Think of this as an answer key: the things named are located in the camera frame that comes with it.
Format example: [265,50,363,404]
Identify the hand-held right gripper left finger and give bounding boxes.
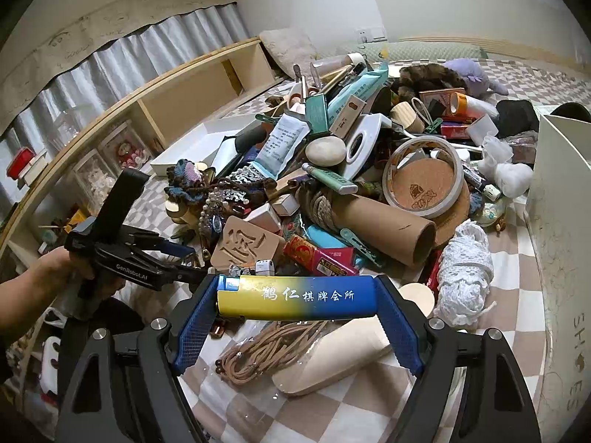
[55,273,228,443]

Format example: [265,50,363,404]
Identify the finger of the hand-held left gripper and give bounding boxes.
[137,262,217,291]
[124,227,198,260]

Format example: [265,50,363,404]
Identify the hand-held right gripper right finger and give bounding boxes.
[375,273,542,443]

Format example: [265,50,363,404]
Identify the yellow and blue lighter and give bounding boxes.
[216,273,387,322]

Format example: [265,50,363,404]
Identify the white cardboard box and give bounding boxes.
[524,113,591,443]

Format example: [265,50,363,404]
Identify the person's left hand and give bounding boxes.
[28,244,126,320]

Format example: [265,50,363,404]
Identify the small pale wooden piece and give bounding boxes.
[397,284,437,320]

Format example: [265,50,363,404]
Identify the clear storage jar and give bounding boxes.
[99,122,154,172]
[71,150,119,205]

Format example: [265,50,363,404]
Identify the pearl bead ornament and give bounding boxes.
[198,189,246,241]

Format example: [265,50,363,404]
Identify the blue and brown crochet piece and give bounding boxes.
[164,159,209,205]

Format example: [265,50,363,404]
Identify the clear lighter with printed figure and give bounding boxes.
[226,258,279,278]

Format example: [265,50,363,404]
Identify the carved wooden block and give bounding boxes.
[210,217,287,276]

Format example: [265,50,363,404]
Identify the oval wooden board in bag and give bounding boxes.
[271,320,394,398]

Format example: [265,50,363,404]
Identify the white lace ribbon roll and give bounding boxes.
[434,221,491,329]

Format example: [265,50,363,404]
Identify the green plastic clip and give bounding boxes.
[339,228,387,271]

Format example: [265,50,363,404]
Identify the white shallow tray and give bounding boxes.
[150,120,246,179]

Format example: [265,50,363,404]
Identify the small white carton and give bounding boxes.
[242,203,284,237]

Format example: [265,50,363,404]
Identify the brown cardboard tube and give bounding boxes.
[330,194,437,268]

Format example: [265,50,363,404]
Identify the silver ornate hairpiece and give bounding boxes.
[222,168,279,195]

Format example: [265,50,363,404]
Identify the red printed packet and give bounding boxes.
[283,235,360,277]

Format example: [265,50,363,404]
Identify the round cork coaster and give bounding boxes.
[396,152,456,212]
[434,185,472,250]

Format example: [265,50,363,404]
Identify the red box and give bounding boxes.
[7,147,38,181]

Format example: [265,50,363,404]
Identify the wooden bedside shelf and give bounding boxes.
[0,37,279,259]

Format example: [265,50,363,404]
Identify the white medicine sachet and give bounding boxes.
[254,113,310,179]

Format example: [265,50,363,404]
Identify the grey curtain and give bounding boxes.
[0,0,251,148]

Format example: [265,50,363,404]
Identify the white tape roll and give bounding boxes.
[382,137,465,220]

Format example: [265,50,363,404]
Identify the pale green pen tube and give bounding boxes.
[302,162,359,196]

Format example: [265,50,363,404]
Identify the beige pebble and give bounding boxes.
[305,137,347,167]

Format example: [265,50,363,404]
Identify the white plastic bag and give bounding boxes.
[478,134,534,200]

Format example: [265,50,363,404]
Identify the white tape dispenser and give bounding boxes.
[339,113,394,181]

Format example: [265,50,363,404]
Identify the dark green card box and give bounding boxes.
[305,93,331,137]

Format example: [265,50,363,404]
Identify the wooden cylinder cap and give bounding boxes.
[390,102,426,135]

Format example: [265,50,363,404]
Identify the orange tape roll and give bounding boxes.
[450,92,472,119]

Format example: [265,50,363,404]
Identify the long teal package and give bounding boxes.
[325,67,389,123]

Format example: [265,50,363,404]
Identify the beige pillow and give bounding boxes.
[259,28,325,75]

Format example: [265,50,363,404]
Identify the black cloth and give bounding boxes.
[496,99,542,140]

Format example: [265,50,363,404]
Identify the brown fur piece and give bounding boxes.
[398,65,467,99]

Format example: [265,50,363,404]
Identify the purple plush toy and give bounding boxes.
[442,58,509,99]

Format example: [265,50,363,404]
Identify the beige cord bundle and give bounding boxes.
[215,320,331,389]

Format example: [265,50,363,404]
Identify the beige rope coil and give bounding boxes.
[300,185,342,236]

